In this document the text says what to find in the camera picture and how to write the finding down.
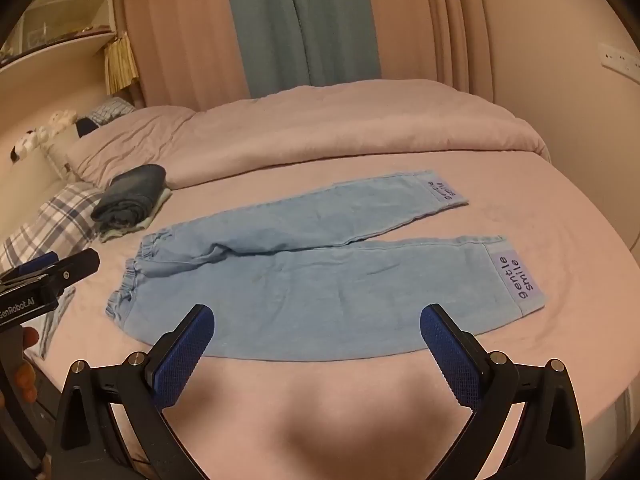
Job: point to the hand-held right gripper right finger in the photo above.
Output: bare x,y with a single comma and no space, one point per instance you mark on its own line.
450,360

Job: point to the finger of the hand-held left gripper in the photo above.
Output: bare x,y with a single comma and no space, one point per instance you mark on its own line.
80,262
44,262

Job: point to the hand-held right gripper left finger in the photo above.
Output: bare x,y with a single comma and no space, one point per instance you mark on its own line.
184,352

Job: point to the light blue pants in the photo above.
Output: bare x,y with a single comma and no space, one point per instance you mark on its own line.
300,285

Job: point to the person's left hand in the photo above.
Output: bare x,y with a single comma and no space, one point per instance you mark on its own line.
26,379

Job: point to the plaid cloth strip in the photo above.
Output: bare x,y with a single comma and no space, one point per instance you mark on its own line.
56,317

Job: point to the plaid pillow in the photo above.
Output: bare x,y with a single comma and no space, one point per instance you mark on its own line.
55,220

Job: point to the folded dark jeans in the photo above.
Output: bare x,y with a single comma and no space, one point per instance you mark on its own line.
130,192

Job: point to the folded light green cloth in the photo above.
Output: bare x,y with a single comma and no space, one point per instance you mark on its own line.
152,216

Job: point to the black and white stuffed toy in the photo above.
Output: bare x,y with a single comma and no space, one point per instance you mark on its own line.
25,146

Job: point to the dark blue cloth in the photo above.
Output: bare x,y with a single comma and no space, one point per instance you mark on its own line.
86,126

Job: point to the pink pillow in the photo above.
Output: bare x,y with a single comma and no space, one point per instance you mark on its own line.
130,135

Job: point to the small plaid cloth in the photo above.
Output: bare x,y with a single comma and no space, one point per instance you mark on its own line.
114,110

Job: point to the beige headboard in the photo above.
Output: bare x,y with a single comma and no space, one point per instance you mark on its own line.
45,90

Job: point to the yellow fringed cloth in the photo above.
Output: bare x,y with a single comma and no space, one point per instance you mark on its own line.
120,65

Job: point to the pink curtain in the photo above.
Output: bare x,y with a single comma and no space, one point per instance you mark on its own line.
175,35
430,25

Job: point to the white shelf unit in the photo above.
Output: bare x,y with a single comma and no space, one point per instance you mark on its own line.
60,15

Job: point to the pink duvet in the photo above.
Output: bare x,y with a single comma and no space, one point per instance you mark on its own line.
350,125

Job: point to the blue curtain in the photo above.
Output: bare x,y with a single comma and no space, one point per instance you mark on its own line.
300,25

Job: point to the white wall outlet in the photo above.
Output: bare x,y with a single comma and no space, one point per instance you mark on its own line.
620,57

